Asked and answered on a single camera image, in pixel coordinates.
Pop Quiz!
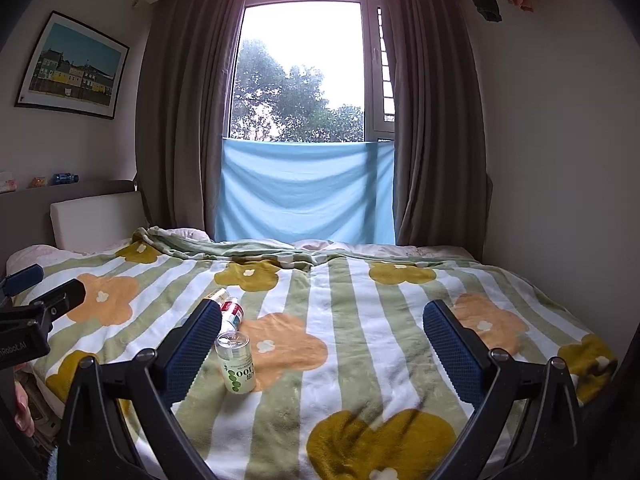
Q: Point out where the green grape label clear cup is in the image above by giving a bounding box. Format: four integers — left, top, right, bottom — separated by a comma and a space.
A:
215, 330, 256, 394

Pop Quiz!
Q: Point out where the red label clear cup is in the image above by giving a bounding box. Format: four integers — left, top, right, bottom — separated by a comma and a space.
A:
220, 297, 244, 334

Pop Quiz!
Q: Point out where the person's left hand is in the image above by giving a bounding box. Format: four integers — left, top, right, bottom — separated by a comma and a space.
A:
14, 380, 35, 438

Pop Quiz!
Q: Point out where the grey headboard shelf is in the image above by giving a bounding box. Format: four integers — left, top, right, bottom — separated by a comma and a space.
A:
0, 180, 136, 276

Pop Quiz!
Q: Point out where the small orange figurine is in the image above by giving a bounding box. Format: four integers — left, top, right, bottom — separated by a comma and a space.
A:
28, 177, 48, 188

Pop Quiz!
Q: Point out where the white headboard cushion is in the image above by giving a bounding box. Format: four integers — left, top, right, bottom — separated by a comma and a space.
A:
50, 192, 148, 252

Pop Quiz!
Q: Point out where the blue bottle on shelf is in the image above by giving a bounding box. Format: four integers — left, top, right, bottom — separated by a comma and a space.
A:
51, 172, 79, 185

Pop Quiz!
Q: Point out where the floral striped blanket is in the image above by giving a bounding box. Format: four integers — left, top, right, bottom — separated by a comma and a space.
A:
17, 240, 617, 479

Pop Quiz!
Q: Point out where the framed city picture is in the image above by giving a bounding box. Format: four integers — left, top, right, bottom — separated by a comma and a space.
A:
15, 11, 129, 120

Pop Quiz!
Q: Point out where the right brown curtain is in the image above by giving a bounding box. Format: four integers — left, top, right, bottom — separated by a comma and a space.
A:
381, 0, 490, 258

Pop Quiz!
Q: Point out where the brown curtain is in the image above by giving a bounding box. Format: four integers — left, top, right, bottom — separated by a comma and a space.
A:
381, 0, 490, 258
136, 0, 245, 234

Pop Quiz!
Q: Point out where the left brown curtain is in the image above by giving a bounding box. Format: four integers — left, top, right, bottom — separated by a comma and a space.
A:
136, 0, 245, 234

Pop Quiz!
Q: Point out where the light blue hanging cloth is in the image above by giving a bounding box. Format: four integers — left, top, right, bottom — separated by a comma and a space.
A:
215, 139, 396, 245

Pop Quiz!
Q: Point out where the window with white frame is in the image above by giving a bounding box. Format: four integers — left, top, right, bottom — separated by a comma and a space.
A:
229, 0, 395, 143

